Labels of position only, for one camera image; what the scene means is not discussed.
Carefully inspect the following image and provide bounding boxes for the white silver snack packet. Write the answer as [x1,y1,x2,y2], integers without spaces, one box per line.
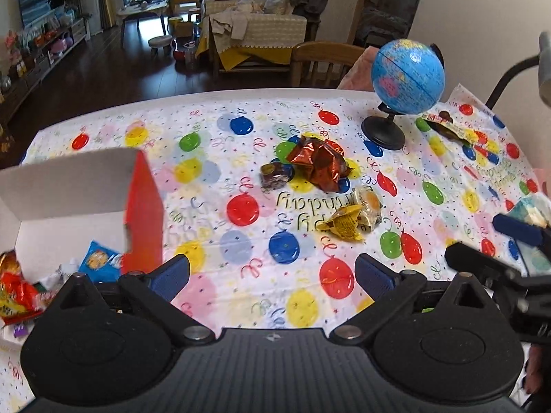
[55,258,83,290]

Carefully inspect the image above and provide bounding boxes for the brown and yellow snack packet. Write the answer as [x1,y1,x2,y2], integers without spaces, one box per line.
[419,111,479,145]

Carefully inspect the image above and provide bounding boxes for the red cardboard box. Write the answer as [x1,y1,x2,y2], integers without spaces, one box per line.
[0,148,165,342]

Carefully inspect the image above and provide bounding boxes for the large red chip bag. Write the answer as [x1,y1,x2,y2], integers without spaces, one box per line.
[0,252,49,324]

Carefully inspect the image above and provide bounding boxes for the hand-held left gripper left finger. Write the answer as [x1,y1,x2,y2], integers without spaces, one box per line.
[54,255,215,346]

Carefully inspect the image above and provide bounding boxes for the grey desk lamp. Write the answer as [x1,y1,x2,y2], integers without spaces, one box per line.
[486,30,551,109]

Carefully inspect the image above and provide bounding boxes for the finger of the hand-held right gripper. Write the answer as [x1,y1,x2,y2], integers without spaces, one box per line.
[445,242,523,287]
[493,214,551,247]

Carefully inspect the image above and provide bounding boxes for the television cabinet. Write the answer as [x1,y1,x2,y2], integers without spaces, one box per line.
[0,17,89,115]

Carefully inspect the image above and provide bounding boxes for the small round stool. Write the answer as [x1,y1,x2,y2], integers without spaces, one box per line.
[148,36,175,55]

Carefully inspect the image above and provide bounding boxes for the balloon print tablecloth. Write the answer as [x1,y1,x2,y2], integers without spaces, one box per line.
[0,88,551,413]

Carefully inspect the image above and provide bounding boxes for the small dark brown snack packet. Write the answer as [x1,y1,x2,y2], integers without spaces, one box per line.
[260,161,295,189]

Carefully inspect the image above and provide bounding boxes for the pink cloth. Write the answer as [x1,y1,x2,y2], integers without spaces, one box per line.
[338,47,380,91]

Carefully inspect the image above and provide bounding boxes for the sofa with cream cover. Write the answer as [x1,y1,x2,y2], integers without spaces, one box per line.
[196,0,330,73]

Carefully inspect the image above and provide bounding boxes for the clear bun pastry packet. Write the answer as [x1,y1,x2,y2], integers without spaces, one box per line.
[355,185,385,229]

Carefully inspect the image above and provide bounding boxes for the blue cookie packet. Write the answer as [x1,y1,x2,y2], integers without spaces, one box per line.
[80,241,126,284]

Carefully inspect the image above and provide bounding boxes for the light blue snack packet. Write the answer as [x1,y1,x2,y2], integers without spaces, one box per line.
[508,195,551,274]

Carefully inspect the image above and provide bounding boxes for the blue desk globe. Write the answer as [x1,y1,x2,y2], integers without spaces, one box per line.
[361,39,446,150]

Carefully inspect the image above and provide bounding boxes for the copper foil snack bag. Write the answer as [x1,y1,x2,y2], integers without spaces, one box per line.
[288,134,351,192]

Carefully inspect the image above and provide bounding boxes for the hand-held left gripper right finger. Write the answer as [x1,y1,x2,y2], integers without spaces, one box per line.
[329,254,496,345]

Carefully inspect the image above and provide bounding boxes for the wooden chair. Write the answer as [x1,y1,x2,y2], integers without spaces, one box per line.
[290,42,366,89]

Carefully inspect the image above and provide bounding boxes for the wooden coffee table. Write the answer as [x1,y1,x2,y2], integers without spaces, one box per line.
[116,0,169,48]

